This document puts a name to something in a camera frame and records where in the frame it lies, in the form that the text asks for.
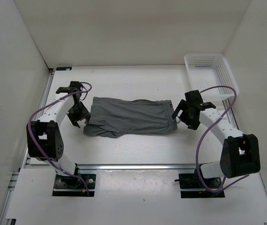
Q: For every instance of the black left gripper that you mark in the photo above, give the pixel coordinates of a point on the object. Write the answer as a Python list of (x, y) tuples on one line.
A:
[(85, 113)]

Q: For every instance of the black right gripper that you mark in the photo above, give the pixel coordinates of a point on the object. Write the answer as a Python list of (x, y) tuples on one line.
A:
[(193, 124)]

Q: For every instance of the grey cotton shorts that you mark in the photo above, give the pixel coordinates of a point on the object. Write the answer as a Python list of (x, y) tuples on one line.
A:
[(113, 118)]

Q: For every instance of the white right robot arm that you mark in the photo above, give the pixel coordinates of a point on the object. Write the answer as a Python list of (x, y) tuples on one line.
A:
[(240, 152)]

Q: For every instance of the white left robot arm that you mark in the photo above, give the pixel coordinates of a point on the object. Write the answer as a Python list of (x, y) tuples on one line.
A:
[(64, 99)]

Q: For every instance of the white perforated plastic basket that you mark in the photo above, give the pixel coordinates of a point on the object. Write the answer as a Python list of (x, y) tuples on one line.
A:
[(211, 72)]

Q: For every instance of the blue corner label sticker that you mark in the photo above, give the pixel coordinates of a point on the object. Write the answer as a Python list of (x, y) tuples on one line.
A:
[(63, 68)]

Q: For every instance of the aluminium right frame rail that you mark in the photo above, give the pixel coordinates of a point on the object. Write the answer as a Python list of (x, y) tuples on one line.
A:
[(231, 115)]

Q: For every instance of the aluminium frame rail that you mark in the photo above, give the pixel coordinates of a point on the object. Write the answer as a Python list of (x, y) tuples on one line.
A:
[(138, 167), (41, 138), (231, 115)]

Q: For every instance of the aluminium front frame rail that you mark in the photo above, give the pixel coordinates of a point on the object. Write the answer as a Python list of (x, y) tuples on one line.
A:
[(138, 167)]

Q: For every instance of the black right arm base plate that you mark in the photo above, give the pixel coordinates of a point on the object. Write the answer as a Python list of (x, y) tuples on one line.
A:
[(192, 188)]

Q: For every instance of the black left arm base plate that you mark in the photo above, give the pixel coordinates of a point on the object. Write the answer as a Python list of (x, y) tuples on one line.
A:
[(71, 187)]

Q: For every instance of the aluminium left frame rail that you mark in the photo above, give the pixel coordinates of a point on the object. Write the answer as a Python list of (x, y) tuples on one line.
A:
[(41, 138)]

